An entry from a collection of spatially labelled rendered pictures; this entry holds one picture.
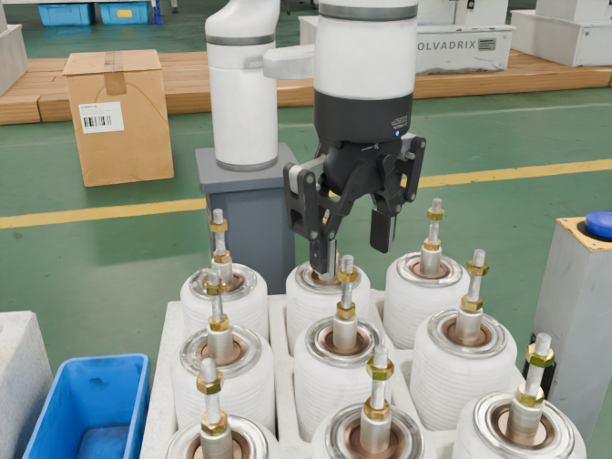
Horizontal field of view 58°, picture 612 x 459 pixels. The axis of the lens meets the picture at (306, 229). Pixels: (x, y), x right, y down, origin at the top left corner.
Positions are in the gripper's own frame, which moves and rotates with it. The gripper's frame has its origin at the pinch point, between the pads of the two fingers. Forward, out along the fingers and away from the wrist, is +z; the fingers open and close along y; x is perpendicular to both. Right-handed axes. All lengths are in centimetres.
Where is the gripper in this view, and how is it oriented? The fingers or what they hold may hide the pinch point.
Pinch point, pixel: (353, 249)
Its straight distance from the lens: 48.8
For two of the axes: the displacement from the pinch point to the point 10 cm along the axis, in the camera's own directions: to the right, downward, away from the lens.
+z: -0.1, 8.8, 4.7
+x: -6.4, -3.7, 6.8
